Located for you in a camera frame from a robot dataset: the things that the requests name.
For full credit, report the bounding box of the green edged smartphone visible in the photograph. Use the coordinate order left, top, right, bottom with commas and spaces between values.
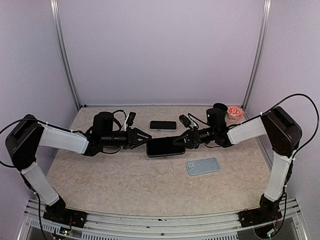
147, 138, 185, 156

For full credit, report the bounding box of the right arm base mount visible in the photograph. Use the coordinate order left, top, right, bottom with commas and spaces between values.
238, 196, 283, 228

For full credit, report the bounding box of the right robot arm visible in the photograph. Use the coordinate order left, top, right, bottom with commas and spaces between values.
173, 103, 302, 222

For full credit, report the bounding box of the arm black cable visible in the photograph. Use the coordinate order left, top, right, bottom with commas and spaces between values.
0, 118, 38, 168
262, 93, 320, 157

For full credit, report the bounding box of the light blue phone case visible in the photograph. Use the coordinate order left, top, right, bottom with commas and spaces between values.
186, 157, 221, 177

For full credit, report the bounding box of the aluminium frame post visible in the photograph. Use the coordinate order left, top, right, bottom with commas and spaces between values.
50, 0, 82, 111
241, 0, 272, 111

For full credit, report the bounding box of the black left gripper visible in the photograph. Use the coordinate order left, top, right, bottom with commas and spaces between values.
101, 126, 152, 149

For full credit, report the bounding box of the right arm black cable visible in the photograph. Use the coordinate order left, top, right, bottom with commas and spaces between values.
262, 93, 320, 157

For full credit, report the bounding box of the front aluminium rail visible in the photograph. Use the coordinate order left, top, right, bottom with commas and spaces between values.
17, 197, 307, 240

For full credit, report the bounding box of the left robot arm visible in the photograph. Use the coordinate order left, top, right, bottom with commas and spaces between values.
1, 111, 152, 223

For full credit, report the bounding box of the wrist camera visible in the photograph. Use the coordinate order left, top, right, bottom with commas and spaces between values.
179, 114, 198, 130
123, 112, 136, 131

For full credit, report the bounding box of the black phone case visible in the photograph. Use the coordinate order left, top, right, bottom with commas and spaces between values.
146, 137, 186, 159

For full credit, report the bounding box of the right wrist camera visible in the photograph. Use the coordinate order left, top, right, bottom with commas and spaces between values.
179, 114, 198, 130

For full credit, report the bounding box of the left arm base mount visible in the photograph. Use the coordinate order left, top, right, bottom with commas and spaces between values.
43, 203, 88, 229

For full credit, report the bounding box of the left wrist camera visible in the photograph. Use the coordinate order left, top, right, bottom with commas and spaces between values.
123, 112, 136, 131

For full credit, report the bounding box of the dark green mug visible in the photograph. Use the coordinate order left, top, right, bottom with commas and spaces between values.
213, 102, 228, 112

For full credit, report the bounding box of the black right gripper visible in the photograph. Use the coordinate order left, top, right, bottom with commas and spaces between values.
172, 125, 217, 149

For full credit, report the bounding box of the red white patterned bowl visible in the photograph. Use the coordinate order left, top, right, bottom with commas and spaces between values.
227, 106, 244, 121

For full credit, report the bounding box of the left aluminium frame post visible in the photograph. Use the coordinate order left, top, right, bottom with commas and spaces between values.
50, 0, 82, 111

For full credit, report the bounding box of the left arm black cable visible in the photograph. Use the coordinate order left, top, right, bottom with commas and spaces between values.
0, 118, 38, 168

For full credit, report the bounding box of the black smartphone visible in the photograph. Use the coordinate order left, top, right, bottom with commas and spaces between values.
150, 121, 177, 130

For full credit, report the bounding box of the right aluminium frame post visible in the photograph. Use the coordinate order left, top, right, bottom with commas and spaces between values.
241, 0, 272, 111

